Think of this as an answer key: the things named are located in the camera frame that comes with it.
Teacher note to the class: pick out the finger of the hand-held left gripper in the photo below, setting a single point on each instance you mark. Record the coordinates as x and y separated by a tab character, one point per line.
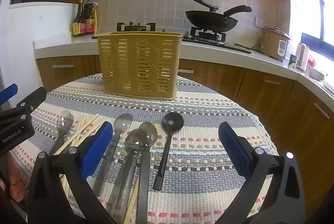
35	97
7	95

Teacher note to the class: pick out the black plastic spoon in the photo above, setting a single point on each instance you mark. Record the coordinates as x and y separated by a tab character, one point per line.
172	122

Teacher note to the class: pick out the person's left hand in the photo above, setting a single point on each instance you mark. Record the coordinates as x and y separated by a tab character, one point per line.
17	187

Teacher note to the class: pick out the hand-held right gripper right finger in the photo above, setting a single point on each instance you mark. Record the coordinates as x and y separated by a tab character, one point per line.
234	151

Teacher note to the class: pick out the metal bowl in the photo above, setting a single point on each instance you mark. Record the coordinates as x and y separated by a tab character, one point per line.
315	73

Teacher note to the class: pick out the beige rice cooker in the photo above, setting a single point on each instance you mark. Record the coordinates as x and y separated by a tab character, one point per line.
272	44

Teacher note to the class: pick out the small dark box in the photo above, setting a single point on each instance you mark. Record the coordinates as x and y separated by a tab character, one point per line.
294	61

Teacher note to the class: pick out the bundle of wooden chopsticks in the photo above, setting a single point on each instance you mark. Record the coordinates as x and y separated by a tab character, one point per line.
83	127

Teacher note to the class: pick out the black frying pan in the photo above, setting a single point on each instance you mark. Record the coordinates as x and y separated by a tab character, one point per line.
211	20

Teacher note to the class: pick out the brown package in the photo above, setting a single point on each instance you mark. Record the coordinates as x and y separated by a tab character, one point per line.
71	0

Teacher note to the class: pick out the dark framed window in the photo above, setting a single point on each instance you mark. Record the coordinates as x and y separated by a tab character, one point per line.
321	5

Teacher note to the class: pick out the white wall socket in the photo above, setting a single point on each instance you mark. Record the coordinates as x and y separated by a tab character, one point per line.
261	22

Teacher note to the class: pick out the clear plastic spoon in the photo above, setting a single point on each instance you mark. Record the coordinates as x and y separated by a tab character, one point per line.
149	132
133	142
122	122
64	121
72	121

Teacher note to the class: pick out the dark sauce bottle red label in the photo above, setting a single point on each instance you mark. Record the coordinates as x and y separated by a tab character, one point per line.
90	20

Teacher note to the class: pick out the black gas hob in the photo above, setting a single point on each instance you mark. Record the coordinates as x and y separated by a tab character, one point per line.
234	47

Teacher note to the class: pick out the pink white kettle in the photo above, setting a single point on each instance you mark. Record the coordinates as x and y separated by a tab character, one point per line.
302	57

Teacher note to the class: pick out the yellow plastic utensil basket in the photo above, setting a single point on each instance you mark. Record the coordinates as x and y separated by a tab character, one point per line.
141	67

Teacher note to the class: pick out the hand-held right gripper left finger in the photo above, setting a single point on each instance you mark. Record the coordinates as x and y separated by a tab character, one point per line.
96	151

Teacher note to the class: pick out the black burner grate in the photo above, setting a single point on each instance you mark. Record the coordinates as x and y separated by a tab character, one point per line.
135	27
208	34

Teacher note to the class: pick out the striped woven table cloth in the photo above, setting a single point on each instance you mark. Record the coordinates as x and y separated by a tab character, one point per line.
203	161

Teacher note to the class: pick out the black cooking utensil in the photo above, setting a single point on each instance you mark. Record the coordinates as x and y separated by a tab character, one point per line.
206	4

